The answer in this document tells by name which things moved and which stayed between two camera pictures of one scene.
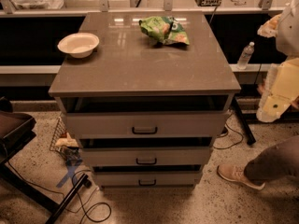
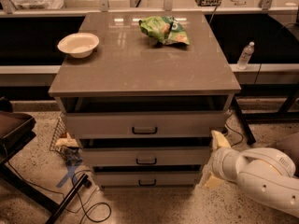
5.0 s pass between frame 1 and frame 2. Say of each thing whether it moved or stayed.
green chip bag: stayed
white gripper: moved
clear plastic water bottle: stayed
